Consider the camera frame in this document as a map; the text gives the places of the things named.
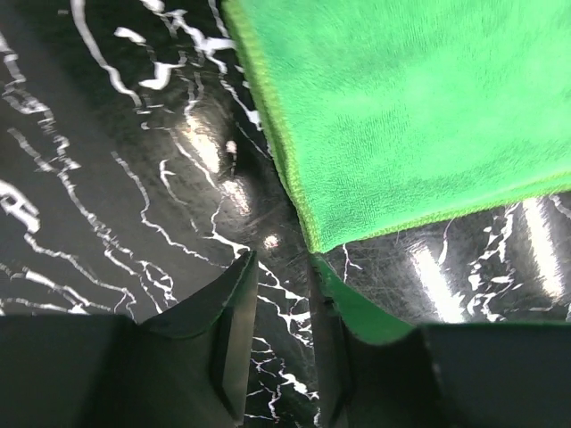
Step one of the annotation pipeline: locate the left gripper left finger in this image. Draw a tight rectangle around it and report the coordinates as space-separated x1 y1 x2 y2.
1 251 258 427

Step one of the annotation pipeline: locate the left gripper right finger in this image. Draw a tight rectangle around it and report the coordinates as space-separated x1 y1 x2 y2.
309 256 570 427

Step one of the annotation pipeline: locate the green microfiber towel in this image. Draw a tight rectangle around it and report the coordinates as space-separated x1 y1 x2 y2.
223 1 570 339

